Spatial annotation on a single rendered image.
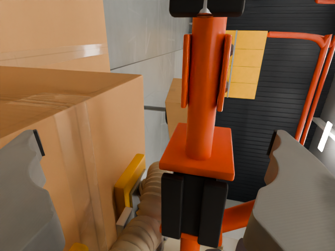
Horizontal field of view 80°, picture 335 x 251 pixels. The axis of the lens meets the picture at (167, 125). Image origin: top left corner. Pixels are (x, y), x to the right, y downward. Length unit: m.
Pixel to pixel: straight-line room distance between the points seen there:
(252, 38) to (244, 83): 1.45
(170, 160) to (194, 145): 0.02
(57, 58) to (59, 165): 0.63
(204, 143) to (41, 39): 0.68
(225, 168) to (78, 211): 0.18
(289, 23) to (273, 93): 3.08
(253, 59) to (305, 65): 4.28
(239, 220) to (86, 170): 0.18
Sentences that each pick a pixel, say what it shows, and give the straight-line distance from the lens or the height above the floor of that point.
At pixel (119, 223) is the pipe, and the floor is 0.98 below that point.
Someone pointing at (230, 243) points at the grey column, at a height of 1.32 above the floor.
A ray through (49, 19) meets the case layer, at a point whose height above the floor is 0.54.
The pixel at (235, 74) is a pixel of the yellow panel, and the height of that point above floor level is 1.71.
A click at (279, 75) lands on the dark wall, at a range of 11.19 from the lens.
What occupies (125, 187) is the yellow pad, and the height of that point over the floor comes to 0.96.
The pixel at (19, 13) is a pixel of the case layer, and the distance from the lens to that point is 0.74.
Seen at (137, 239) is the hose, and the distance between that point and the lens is 0.24.
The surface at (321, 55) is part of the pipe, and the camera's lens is 8.35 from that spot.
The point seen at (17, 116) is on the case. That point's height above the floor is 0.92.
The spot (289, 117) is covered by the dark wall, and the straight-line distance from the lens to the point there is 11.91.
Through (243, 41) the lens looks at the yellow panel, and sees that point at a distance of 7.47.
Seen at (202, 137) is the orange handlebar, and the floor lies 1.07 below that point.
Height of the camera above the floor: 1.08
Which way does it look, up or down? 12 degrees down
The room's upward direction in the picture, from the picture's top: 96 degrees clockwise
